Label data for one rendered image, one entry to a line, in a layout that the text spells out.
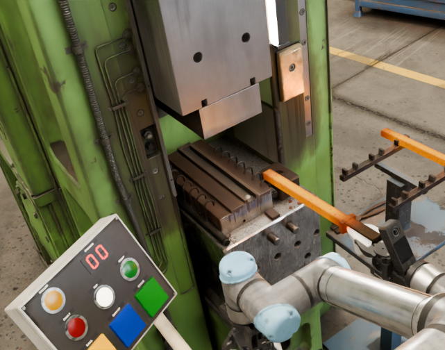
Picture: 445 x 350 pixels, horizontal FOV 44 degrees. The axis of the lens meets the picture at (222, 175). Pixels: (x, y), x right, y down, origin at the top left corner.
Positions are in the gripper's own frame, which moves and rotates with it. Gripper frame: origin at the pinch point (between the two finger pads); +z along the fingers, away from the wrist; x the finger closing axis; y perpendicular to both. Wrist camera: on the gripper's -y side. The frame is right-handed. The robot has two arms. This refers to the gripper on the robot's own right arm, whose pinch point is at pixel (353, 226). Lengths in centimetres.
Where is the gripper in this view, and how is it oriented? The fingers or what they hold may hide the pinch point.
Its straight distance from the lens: 139.3
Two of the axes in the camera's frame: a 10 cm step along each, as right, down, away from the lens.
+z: -5.5, -4.1, 7.3
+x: 8.2, -4.4, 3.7
